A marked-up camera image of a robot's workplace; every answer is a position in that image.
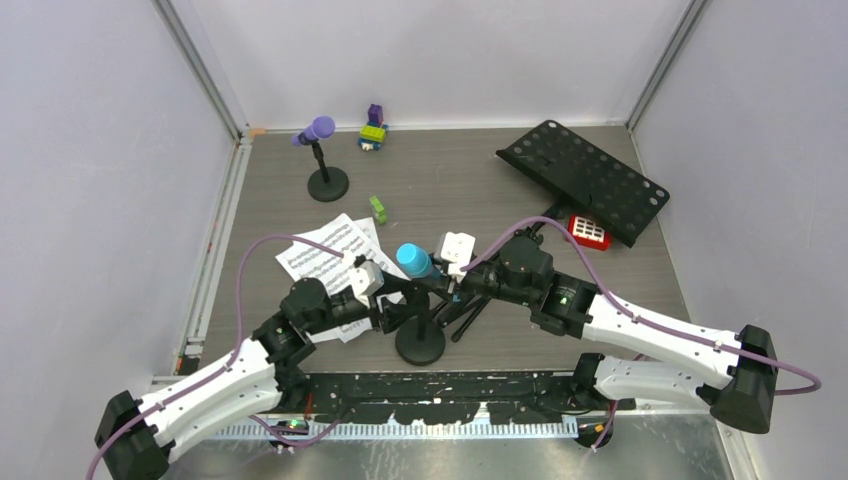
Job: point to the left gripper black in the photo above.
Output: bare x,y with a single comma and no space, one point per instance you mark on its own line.
391,314

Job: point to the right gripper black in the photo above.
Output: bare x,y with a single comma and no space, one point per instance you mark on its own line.
452,288

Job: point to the black microphone stand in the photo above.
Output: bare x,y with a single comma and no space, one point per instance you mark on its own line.
420,341

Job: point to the blue toy microphone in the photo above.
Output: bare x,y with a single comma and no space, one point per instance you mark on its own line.
415,262

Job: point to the black music stand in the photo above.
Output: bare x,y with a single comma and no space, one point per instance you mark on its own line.
585,181

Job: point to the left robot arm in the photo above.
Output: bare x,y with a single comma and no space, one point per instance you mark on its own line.
139,438

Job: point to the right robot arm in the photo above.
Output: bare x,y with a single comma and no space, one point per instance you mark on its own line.
729,372

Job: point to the green toy block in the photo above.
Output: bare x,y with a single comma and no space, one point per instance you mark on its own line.
379,212

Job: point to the red toy window block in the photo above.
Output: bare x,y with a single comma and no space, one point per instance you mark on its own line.
588,234

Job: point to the purple toy microphone on stand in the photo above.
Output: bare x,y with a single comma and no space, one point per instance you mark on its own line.
326,184

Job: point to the colourful toy block behind stand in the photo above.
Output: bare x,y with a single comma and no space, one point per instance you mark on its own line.
373,134

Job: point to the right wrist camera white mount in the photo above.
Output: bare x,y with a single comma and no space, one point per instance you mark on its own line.
454,251

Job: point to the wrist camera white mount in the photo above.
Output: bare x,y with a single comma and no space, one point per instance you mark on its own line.
454,251
364,278

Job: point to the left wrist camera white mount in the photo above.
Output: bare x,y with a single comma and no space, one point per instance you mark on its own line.
364,278

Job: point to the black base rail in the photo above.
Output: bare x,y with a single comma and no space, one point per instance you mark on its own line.
441,398

